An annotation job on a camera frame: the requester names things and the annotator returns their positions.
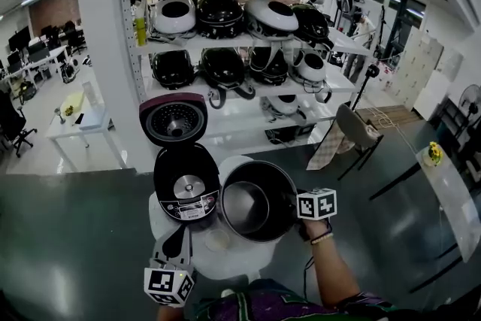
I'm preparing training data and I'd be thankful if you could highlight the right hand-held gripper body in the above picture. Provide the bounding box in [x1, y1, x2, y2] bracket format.
[296, 188, 338, 241]

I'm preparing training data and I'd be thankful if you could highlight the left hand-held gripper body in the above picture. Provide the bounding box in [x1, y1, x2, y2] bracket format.
[144, 259, 196, 308]

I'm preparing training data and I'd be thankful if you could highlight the black pot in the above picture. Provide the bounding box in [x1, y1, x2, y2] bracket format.
[220, 160, 300, 244]

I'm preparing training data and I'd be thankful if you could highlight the dark maroon rice cooker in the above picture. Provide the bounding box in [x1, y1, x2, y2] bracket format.
[138, 92, 221, 226]

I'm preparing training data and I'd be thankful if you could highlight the person's left forearm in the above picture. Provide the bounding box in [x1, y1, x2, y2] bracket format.
[156, 304, 189, 321]

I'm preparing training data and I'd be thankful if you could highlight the person's right forearm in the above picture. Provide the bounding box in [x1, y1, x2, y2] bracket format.
[310, 231, 364, 313]

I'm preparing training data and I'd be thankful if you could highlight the small white round lid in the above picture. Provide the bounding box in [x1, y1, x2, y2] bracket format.
[204, 228, 231, 252]

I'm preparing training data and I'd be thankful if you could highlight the beige checked cloth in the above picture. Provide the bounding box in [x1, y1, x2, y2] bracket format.
[306, 120, 356, 171]

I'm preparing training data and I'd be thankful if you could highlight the small white round table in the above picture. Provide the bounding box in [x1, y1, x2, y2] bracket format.
[148, 156, 281, 280]

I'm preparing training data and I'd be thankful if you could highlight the black equipment case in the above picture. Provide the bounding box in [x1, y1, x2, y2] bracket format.
[265, 123, 316, 145]

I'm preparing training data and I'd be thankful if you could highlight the grey shell chair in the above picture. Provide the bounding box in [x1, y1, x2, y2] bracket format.
[335, 103, 386, 182]

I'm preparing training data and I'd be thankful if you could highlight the purple green patterned clothing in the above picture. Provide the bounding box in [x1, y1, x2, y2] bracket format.
[191, 277, 481, 321]

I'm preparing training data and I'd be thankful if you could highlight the white metal shelf rack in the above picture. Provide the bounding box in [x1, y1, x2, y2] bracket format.
[119, 0, 373, 147]

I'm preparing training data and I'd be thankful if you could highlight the wooden slatted bench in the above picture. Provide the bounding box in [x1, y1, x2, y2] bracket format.
[355, 104, 422, 131]

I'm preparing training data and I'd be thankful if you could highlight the yellow flower vase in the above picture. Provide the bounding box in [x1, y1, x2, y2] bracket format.
[422, 141, 445, 168]

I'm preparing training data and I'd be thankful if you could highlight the marble top table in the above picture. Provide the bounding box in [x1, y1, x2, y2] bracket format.
[370, 146, 481, 294]

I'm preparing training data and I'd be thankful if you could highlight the black tripod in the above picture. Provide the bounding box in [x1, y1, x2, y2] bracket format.
[351, 63, 381, 111]

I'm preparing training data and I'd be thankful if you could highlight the light blue box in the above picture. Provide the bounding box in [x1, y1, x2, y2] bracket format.
[78, 111, 112, 131]

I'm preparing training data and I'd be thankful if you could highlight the white square side table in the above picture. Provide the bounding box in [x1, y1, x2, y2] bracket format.
[44, 101, 127, 171]

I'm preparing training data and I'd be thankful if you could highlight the white cabinet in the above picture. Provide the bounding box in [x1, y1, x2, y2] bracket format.
[413, 69, 452, 122]

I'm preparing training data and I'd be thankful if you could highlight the beige locker cabinet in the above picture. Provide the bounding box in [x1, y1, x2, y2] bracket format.
[396, 28, 445, 108]

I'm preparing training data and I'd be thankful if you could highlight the pale yellow box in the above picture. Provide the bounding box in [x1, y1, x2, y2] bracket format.
[62, 92, 85, 114]

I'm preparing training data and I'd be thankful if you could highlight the black standing fan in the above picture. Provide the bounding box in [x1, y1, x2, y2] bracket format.
[458, 84, 481, 133]

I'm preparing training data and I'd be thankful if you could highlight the black office chair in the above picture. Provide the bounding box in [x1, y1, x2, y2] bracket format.
[0, 89, 39, 159]

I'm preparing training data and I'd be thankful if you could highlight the black bag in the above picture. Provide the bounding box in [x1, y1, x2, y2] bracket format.
[59, 62, 80, 84]

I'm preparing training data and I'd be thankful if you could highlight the yellow green bottle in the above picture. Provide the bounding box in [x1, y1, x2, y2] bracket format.
[134, 16, 147, 47]

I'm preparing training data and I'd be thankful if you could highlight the long white office desk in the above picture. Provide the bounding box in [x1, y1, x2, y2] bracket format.
[0, 44, 73, 95]

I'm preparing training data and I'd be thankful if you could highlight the row of black monitors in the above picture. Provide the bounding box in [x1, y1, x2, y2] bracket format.
[5, 20, 89, 74]

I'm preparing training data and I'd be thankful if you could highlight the bead bracelet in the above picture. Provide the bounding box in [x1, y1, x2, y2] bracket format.
[310, 232, 335, 247]

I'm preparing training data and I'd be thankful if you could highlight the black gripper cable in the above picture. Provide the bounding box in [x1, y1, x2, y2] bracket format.
[301, 255, 315, 298]

